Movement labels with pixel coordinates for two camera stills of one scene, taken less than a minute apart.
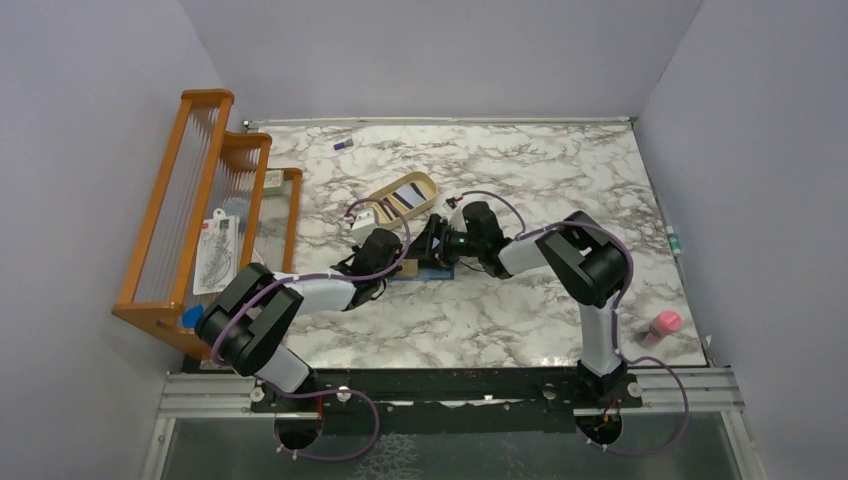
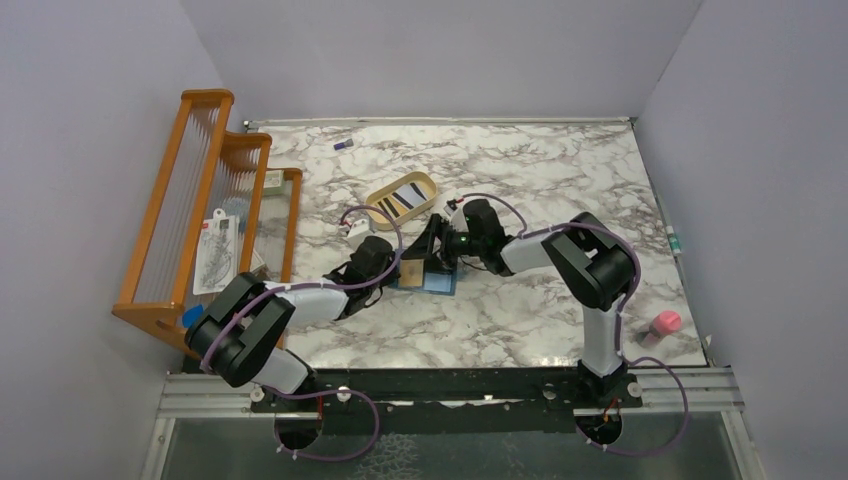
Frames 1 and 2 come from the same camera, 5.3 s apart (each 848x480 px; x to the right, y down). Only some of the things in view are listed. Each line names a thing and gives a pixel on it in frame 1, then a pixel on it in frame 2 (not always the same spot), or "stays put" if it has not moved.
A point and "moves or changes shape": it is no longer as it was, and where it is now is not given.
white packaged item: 216,254 stays put
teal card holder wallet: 429,274 moves or changes shape
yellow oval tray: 409,195 stays put
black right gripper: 435,229 stays put
